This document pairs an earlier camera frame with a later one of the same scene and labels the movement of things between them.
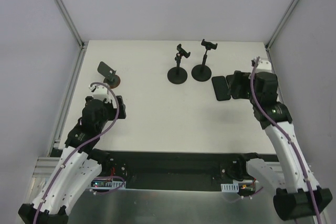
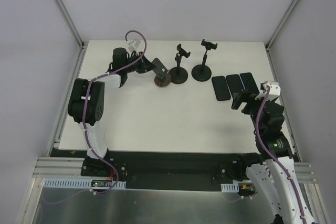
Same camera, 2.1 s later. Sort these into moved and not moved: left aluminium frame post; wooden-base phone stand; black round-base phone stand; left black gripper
Moved: wooden-base phone stand; left black gripper
Not moved: left aluminium frame post; black round-base phone stand
